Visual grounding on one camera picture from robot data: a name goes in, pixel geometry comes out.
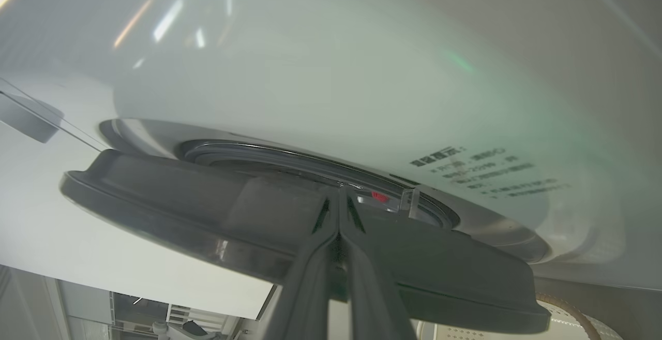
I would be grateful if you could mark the white front-load washing machine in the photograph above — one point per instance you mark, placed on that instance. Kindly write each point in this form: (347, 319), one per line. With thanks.
(320, 71)

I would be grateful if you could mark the cream perforated laundry basket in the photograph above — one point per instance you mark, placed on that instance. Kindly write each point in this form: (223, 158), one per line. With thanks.
(563, 324)

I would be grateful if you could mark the red and white garment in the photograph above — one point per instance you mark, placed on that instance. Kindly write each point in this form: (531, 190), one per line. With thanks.
(380, 196)

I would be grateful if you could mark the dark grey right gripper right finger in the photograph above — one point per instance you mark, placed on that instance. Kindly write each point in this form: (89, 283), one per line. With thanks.
(375, 298)

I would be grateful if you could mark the dark grey round washer door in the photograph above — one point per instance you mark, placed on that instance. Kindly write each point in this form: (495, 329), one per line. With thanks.
(170, 205)

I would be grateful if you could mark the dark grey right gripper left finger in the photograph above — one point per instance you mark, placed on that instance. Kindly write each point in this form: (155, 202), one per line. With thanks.
(305, 288)

